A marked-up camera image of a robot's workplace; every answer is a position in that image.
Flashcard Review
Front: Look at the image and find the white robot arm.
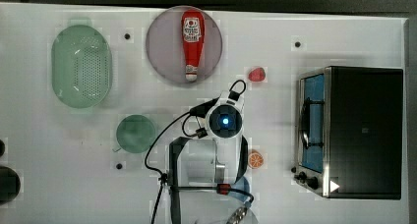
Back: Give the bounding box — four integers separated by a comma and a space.
168, 89, 258, 224

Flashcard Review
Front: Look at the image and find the green mug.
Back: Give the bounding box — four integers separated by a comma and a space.
113, 115, 156, 153

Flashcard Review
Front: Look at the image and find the red strawberry toy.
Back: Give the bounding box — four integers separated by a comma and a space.
248, 67, 266, 83

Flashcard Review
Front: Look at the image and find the orange slice toy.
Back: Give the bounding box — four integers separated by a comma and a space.
248, 150, 265, 169

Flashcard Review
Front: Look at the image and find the grey round plate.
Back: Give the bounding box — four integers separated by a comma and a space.
146, 6, 222, 84

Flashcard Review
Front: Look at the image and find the red ketchup bottle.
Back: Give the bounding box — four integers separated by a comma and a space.
181, 9, 205, 82

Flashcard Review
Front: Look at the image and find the blue bowl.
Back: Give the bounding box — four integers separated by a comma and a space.
229, 177, 250, 202

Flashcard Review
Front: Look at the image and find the green perforated colander basket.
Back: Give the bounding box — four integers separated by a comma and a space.
51, 25, 112, 109

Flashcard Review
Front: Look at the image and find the black toaster oven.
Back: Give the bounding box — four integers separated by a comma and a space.
291, 66, 404, 199

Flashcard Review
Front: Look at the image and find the black round object left edge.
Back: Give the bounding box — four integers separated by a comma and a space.
0, 166, 21, 205

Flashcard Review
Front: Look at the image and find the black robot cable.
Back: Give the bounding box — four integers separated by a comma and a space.
144, 99, 219, 224

